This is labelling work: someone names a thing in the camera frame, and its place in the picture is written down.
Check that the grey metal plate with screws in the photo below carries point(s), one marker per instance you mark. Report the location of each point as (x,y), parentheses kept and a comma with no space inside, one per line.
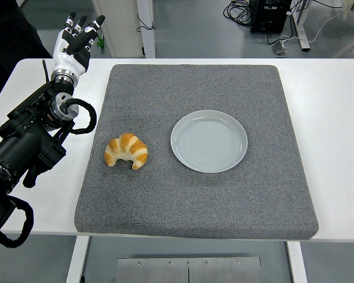
(153,271)

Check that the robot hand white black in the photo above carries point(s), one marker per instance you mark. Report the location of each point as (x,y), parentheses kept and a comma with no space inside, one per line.
(67,60)

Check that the small green object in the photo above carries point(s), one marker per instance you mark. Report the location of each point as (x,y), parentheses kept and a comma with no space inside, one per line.
(99,43)

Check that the white curved chair leg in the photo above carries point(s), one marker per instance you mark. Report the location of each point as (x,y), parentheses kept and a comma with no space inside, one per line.
(352,41)

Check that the white table leg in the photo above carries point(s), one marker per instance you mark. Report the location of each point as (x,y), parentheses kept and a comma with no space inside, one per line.
(297,262)
(76,259)

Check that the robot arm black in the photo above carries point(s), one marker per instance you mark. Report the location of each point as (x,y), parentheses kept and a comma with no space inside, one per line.
(23,141)

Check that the grey round plate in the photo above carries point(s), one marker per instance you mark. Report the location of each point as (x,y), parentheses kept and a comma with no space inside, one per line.
(209,141)

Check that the white post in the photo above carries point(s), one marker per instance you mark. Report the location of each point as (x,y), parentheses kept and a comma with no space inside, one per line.
(147,41)

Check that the black computer case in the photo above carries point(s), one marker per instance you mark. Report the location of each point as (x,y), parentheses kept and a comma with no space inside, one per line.
(268,14)

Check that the white cabinet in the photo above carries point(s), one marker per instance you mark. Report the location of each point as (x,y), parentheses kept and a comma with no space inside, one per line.
(121,26)

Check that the grey felt mat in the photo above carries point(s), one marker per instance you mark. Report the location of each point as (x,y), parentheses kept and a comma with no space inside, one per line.
(194,200)

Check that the white desk leg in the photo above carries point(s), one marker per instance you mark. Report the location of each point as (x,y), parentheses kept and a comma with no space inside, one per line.
(302,29)

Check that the person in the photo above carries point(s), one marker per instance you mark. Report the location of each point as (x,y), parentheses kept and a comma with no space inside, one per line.
(11,35)

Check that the croissant bread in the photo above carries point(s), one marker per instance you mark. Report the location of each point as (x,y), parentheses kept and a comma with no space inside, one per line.
(127,144)

